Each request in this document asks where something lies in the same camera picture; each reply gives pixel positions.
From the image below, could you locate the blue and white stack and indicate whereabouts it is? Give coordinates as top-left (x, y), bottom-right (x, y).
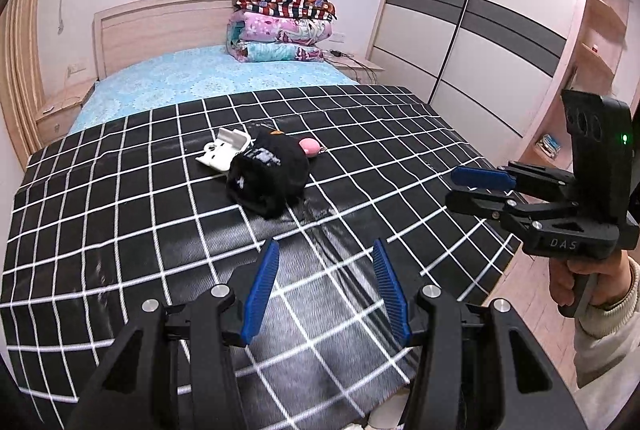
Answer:
top-left (535, 134), bottom-right (564, 157)

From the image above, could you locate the wooden door frame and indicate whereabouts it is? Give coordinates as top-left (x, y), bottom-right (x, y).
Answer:
top-left (0, 0), bottom-right (52, 167)

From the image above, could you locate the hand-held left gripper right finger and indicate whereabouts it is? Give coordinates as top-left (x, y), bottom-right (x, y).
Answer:
top-left (372, 238), bottom-right (590, 430)

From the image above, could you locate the open white plastic case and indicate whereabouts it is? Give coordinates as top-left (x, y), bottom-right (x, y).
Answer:
top-left (196, 127), bottom-right (251, 173)

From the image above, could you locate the striped folded blanket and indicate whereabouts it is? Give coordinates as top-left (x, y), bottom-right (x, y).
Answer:
top-left (234, 0), bottom-right (337, 22)

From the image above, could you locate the wooden nightstand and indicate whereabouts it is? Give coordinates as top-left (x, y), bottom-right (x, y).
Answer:
top-left (34, 80), bottom-right (97, 147)
top-left (327, 57), bottom-right (386, 86)

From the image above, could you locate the person's right forearm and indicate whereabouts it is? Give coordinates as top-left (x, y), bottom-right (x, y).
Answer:
top-left (572, 260), bottom-right (640, 391)

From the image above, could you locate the pink folded quilt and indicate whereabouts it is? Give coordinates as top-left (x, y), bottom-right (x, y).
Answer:
top-left (227, 10), bottom-right (334, 46)

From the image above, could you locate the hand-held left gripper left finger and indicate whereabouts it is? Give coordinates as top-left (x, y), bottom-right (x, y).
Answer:
top-left (67, 238), bottom-right (281, 430)

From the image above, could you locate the wooden headboard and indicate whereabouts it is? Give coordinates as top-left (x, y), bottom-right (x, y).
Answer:
top-left (94, 0), bottom-right (242, 81)

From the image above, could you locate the pink keychain toy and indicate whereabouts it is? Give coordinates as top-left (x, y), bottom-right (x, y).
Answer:
top-left (297, 138), bottom-right (332, 159)

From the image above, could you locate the person's right hand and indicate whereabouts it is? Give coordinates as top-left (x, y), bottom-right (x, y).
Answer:
top-left (548, 252), bottom-right (636, 311)

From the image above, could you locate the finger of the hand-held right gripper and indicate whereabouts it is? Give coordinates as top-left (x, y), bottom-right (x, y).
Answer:
top-left (444, 189), bottom-right (581, 237)
top-left (450, 163), bottom-right (577, 205)

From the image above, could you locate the black cable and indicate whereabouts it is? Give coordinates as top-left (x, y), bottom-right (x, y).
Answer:
top-left (335, 56), bottom-right (382, 84)

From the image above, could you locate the wooden corner shelf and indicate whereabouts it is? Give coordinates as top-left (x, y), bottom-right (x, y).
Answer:
top-left (515, 0), bottom-right (632, 171)

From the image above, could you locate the black white-checked cloth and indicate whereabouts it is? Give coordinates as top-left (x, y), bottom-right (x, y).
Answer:
top-left (0, 84), bottom-right (523, 430)

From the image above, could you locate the black cap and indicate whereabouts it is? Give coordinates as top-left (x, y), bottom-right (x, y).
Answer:
top-left (225, 125), bottom-right (311, 219)

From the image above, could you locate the sliding-door wardrobe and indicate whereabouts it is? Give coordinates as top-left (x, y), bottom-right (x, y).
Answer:
top-left (365, 0), bottom-right (594, 161)

